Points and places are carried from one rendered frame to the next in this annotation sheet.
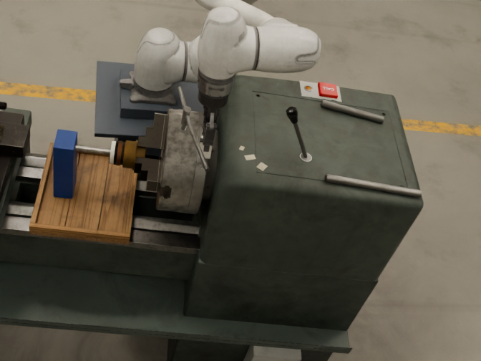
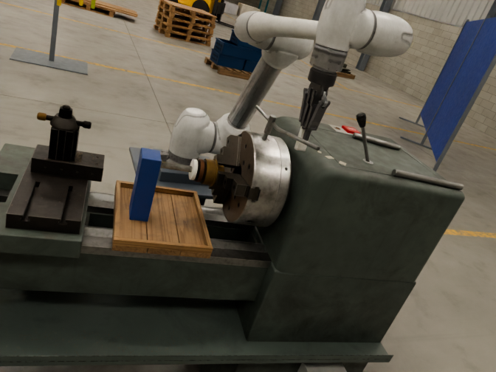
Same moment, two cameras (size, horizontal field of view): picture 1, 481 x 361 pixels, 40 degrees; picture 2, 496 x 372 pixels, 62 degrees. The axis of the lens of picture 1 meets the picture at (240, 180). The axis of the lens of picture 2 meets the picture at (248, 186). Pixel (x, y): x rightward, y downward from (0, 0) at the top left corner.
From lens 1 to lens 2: 0.98 m
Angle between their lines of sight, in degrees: 23
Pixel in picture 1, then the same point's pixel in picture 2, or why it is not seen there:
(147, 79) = (184, 147)
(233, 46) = (360, 12)
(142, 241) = (221, 255)
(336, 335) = (374, 347)
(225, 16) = not seen: outside the picture
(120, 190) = (189, 217)
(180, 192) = (268, 194)
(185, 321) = (249, 345)
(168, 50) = (204, 122)
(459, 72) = not seen: hidden behind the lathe
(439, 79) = not seen: hidden behind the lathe
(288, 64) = (395, 39)
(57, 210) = (136, 229)
